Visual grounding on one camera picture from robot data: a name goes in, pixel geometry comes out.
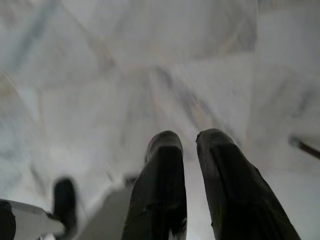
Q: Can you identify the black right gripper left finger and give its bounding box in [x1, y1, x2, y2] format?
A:
[121, 130, 188, 240]

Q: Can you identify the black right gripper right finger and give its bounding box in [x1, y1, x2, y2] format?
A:
[194, 128, 302, 240]

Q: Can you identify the dark furniture leg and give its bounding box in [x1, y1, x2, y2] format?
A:
[288, 134, 320, 158]

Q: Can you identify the black robot right foot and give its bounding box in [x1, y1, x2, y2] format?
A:
[53, 176, 78, 237]

